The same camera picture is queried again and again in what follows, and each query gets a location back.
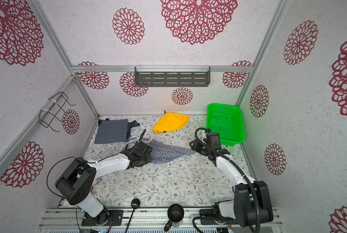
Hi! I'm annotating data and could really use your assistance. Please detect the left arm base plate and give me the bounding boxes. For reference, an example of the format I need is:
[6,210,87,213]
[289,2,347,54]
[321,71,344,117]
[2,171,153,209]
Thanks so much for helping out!
[81,210,124,226]

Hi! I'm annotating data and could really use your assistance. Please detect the black wire wall rack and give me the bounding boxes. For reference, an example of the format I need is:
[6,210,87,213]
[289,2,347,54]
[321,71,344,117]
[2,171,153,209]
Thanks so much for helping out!
[38,91,76,133]

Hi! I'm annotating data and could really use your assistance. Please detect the yellow fabric hat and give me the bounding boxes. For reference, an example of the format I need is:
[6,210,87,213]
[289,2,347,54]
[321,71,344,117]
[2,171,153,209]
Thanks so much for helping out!
[153,112,190,134]

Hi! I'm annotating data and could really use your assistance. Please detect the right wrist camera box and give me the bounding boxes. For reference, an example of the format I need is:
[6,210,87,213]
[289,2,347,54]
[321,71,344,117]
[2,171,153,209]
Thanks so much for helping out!
[205,132,222,150]

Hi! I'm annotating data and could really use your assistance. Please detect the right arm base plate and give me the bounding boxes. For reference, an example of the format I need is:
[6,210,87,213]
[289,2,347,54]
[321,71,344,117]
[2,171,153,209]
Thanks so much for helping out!
[199,208,234,225]

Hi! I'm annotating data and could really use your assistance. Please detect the striped tank top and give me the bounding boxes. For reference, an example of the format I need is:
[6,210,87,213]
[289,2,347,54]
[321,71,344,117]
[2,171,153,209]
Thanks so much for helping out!
[141,138,196,164]

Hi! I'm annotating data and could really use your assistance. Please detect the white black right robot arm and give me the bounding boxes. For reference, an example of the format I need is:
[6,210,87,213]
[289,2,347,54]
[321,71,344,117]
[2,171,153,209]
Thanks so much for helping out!
[190,139,273,233]

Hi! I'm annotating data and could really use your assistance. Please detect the black mug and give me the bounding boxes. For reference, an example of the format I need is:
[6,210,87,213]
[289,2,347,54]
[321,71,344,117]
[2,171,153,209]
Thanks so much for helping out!
[164,204,184,233]

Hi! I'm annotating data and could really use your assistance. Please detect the grey wall shelf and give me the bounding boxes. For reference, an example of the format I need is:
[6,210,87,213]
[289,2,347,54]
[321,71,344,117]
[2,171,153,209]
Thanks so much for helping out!
[134,67,211,87]

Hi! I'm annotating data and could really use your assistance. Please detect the grey blue tank top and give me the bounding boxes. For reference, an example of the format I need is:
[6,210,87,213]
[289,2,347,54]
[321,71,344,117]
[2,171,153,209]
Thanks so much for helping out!
[94,118,140,144]

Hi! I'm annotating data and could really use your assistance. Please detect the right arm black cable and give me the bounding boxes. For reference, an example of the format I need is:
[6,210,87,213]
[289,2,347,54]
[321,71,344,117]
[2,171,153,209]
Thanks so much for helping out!
[191,127,261,233]

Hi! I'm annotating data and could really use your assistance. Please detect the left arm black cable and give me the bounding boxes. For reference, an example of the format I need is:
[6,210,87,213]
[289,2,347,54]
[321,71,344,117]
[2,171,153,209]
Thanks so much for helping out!
[46,129,147,233]

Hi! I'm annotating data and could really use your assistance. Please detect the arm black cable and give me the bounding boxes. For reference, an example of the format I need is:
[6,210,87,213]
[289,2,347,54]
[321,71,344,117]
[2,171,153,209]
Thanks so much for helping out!
[46,129,147,233]
[191,127,261,233]

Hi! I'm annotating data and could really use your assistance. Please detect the black ladle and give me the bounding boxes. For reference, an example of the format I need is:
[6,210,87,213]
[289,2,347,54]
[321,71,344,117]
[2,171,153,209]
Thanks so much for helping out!
[125,198,140,233]

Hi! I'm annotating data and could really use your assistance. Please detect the green plastic basket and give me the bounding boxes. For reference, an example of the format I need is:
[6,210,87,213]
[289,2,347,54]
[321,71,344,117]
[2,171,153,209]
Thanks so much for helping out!
[206,103,245,146]

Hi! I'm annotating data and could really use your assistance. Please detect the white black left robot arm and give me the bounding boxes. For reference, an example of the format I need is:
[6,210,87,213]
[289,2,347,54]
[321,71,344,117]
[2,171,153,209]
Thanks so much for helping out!
[55,141,152,218]

